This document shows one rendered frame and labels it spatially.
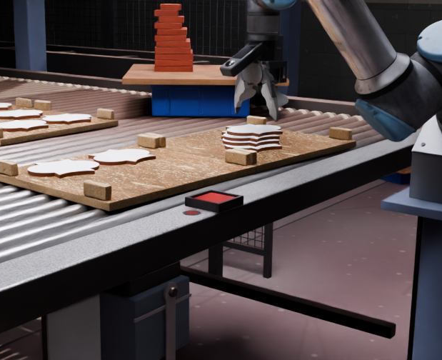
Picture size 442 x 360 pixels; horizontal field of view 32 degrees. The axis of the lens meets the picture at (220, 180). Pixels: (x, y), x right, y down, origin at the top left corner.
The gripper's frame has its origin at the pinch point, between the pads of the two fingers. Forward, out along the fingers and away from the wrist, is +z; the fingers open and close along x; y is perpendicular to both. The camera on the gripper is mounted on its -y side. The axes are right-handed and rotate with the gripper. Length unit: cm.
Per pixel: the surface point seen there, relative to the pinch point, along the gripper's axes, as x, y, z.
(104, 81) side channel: 133, 34, 6
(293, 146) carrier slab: -9.6, 4.5, 5.9
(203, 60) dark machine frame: 134, 85, -1
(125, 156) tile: -0.5, -36.3, 5.0
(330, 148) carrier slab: -14.7, 11.9, 6.4
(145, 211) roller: -31, -51, 8
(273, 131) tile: -5.6, 1.6, 2.4
